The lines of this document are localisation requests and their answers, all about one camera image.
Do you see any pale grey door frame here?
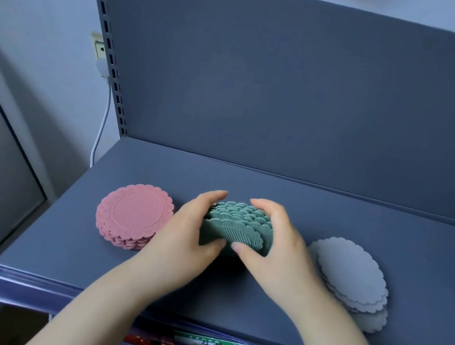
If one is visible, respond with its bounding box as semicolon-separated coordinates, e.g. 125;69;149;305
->
0;22;87;345

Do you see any person's right hand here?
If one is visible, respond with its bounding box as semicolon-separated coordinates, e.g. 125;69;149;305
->
219;194;349;330

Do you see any person's left forearm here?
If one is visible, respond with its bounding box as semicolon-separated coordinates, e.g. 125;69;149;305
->
21;246;184;345

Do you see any stack of green coasters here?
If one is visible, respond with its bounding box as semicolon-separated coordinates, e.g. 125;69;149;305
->
195;196;280;265

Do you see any beige wall socket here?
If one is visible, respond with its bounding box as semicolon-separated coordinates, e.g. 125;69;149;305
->
86;31;110;62

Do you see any dark blue shelf back panel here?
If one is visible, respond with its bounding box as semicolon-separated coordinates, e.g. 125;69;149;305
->
61;0;455;231

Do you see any stack of pink coasters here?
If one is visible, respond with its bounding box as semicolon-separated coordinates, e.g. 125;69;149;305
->
90;176;179;258

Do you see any white power plug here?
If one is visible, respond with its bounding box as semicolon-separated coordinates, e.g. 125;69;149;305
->
93;57;114;81

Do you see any thin white cable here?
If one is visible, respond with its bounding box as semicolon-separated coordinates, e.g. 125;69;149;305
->
87;77;116;170

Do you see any black slotted shelf upright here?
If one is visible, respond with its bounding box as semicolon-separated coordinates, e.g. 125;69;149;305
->
51;0;152;139

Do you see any person's left hand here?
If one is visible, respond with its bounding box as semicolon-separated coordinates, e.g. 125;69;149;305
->
124;176;237;306

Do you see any stack of small grey coasters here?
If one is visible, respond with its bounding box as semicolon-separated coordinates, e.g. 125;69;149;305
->
294;232;401;338

